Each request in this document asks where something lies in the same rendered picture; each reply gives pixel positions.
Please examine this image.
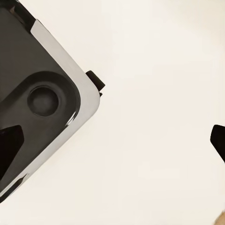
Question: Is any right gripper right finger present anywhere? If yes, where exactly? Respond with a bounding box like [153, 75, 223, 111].
[210, 124, 225, 162]

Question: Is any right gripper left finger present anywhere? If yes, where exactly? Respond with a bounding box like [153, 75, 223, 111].
[0, 125, 24, 180]

